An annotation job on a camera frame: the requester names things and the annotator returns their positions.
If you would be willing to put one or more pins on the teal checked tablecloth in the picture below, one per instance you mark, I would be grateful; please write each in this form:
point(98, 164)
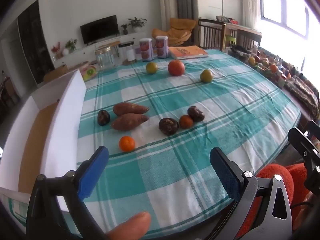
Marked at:
point(175, 167)

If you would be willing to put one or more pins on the orange fruit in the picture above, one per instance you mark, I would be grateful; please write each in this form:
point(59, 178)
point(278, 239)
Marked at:
point(273, 68)

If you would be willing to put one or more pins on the white printed can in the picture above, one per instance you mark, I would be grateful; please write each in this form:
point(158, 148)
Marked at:
point(162, 47)
point(146, 51)

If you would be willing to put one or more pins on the white cardboard box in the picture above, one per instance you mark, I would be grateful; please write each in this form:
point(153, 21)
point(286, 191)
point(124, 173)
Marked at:
point(62, 130)

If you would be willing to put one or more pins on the fruit print snack packet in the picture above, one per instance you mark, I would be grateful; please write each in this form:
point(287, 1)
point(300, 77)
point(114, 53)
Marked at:
point(89, 72)

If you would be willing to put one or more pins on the small green potted plant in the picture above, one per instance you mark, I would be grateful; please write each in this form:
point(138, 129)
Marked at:
point(124, 28)

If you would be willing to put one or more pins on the orange lounge chair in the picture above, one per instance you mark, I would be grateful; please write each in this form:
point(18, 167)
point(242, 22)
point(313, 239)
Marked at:
point(180, 28)

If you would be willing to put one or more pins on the black television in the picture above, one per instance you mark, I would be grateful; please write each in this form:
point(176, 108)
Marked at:
point(100, 30)

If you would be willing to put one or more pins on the bright orange mandarin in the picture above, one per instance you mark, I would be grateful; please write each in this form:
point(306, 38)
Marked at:
point(127, 143)

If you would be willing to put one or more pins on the dark orange mandarin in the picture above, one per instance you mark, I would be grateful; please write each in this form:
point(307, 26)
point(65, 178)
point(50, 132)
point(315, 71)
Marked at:
point(186, 122)

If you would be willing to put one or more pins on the glass jar with gold lid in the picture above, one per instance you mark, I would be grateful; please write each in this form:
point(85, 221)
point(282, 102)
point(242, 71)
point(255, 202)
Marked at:
point(104, 59)

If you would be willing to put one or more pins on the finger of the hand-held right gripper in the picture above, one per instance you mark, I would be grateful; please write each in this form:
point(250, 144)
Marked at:
point(303, 145)
point(315, 130)

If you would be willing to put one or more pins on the sweet potato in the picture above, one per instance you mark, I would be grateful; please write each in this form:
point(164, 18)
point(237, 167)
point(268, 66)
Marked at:
point(130, 109)
point(127, 122)

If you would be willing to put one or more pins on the window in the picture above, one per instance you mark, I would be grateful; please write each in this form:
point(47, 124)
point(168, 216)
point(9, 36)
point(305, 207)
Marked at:
point(285, 7)

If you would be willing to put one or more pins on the red flower arrangement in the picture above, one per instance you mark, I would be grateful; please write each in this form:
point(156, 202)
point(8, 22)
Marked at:
point(56, 49)

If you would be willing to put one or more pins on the dark wooden chair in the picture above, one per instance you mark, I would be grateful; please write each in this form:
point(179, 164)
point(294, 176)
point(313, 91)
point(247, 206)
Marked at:
point(211, 35)
point(248, 40)

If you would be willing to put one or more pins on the dark glass cabinet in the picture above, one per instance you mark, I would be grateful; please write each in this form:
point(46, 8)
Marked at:
point(35, 47)

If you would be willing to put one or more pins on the orange fuzzy cushion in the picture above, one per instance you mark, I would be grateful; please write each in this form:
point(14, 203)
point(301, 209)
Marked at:
point(277, 170)

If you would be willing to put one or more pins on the grey curtain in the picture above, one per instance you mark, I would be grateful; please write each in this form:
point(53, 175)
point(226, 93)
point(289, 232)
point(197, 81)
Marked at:
point(186, 0)

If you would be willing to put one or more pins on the leafy potted plant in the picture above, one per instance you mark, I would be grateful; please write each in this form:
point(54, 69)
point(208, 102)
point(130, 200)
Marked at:
point(71, 45)

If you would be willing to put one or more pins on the wooden side table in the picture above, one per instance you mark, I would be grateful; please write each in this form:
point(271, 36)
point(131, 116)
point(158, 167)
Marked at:
point(240, 27)

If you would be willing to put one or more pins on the person's left hand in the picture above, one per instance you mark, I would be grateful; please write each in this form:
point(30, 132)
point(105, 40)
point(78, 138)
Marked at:
point(132, 223)

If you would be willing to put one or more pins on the dark brown round fruit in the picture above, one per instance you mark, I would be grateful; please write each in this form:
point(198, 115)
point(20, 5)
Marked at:
point(103, 117)
point(168, 127)
point(196, 113)

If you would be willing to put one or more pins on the orange book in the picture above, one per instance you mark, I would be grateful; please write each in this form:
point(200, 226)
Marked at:
point(187, 52)

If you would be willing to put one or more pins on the large green potted plant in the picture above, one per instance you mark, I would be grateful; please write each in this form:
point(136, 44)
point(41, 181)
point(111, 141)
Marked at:
point(137, 23)

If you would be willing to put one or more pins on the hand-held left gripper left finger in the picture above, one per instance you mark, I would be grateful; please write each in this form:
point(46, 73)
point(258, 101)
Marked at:
point(93, 172)

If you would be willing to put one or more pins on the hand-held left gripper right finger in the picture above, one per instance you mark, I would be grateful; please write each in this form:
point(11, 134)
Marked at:
point(225, 173)

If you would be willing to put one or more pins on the white standing air conditioner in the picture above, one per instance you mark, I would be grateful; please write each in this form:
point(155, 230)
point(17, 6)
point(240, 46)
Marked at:
point(168, 5)

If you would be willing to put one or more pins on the yellow-green orange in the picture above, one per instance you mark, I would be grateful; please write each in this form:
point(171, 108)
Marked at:
point(151, 67)
point(206, 76)

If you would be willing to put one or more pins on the green plastic stool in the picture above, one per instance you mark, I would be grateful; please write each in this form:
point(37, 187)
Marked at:
point(230, 41)

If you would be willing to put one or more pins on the white television cabinet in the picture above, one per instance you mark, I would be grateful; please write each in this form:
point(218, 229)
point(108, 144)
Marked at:
point(80, 53)

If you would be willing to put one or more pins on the white curtain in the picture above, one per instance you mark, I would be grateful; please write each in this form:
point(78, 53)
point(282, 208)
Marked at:
point(250, 2)

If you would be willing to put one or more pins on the red apple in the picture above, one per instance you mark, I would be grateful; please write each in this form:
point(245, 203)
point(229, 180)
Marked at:
point(176, 68)

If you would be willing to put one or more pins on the clear jar with black lid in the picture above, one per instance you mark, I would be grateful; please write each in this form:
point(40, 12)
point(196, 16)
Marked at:
point(125, 51)

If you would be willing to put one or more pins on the yellow fruit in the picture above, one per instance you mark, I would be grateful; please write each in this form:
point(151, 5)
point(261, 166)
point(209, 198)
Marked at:
point(252, 61)

